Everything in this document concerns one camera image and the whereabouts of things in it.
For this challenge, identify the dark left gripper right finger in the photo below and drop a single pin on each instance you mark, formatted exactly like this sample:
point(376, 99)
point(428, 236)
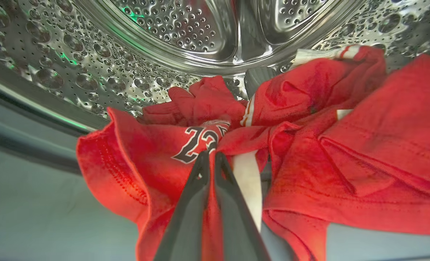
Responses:
point(236, 224)

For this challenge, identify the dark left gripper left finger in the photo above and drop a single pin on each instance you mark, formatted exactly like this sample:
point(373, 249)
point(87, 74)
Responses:
point(185, 224)

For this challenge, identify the stainless steel washer drum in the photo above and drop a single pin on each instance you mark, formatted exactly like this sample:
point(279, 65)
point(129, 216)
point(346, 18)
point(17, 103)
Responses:
point(182, 29)

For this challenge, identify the red basketball jersey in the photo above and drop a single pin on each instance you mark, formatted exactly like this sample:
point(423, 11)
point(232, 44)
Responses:
point(345, 163)

